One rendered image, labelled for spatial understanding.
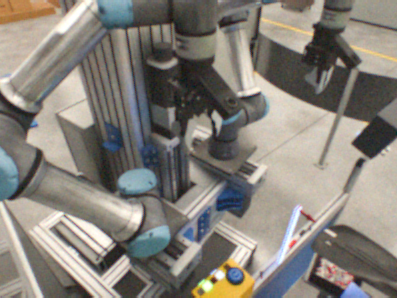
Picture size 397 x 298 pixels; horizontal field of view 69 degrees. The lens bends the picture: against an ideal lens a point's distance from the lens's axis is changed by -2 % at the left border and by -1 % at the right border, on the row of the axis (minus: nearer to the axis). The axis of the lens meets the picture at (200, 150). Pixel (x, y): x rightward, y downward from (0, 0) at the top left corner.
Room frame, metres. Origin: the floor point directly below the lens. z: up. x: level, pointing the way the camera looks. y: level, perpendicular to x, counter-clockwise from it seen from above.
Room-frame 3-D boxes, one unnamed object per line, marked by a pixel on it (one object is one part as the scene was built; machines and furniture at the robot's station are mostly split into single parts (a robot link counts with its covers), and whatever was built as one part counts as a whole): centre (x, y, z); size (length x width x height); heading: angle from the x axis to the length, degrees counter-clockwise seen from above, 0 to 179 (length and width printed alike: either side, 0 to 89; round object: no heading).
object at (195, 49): (0.52, 0.01, 1.70); 0.08 x 0.08 x 0.05
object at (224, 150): (1.00, -0.11, 1.09); 0.15 x 0.15 x 0.10
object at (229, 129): (1.01, -0.11, 1.20); 0.13 x 0.12 x 0.14; 124
